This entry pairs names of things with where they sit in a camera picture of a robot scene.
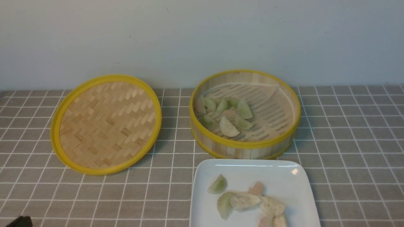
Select white dumpling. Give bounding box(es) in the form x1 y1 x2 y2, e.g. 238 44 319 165
219 115 240 137

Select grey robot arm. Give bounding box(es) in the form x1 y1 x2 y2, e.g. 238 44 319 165
6 216 33 227

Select green dumpling plate upper left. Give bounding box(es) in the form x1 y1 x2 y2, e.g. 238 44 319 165
207 174 228 194

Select green dumpling plate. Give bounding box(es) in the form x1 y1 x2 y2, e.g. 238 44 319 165
207 174 228 194
217 192 236 221

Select pink dumpling plate top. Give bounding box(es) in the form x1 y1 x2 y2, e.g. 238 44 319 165
247 181 265 196

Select pink dumpling plate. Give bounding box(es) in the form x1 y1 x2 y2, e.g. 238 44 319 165
258 213 274 227
247 181 265 196

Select green dumpling plate lower left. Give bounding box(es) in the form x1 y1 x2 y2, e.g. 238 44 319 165
217 192 236 221

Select white dumpling plate centre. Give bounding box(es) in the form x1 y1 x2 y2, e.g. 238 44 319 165
230 193 261 212

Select white dumpling plate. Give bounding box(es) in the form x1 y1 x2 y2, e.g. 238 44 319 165
272 214 288 227
259 196 286 217
230 193 261 212

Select white square plate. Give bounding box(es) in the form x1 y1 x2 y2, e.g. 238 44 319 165
189 159 321 227

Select pink dumpling plate bottom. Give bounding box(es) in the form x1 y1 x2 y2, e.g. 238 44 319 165
258 213 274 227

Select white dumpling plate bottom right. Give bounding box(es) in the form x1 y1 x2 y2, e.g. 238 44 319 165
272 214 288 227

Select pale dumpling steamer far left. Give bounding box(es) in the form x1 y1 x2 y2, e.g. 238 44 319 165
193 95 206 114

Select green dumpling steamer lower left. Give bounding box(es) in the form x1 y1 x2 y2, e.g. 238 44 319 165
200 114 218 128

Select green dumpling steamer centre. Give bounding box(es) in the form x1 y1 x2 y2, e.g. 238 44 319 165
216 97 228 115

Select pink dumpling in steamer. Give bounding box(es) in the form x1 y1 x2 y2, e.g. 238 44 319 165
223 109 238 122

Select green dumpling steamer top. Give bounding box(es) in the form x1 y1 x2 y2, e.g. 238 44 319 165
227 97 239 109

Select bamboo steamer basket yellow rim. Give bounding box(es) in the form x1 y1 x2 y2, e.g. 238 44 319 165
189 70 301 159

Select bamboo steamer lid yellow rim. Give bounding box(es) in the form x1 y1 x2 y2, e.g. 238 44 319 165
50 75 163 175

